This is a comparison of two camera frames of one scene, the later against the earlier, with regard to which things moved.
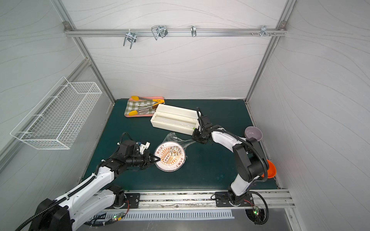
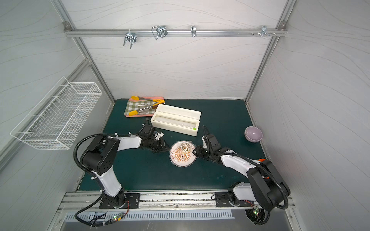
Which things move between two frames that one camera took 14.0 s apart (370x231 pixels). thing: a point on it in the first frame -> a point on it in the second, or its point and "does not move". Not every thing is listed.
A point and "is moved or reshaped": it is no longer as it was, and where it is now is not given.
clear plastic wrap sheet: [171, 152] is moved or reshaped
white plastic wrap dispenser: [179, 119] does not move
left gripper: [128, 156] -> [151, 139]
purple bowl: [253, 132] does not move
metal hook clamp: [131, 37] does not move
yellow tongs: [134, 112] does not move
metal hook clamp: [193, 30] does not move
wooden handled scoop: [146, 109] does not move
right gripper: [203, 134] -> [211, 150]
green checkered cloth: [142, 107] does not move
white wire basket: [55, 121] does not move
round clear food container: [173, 156] -> [181, 154]
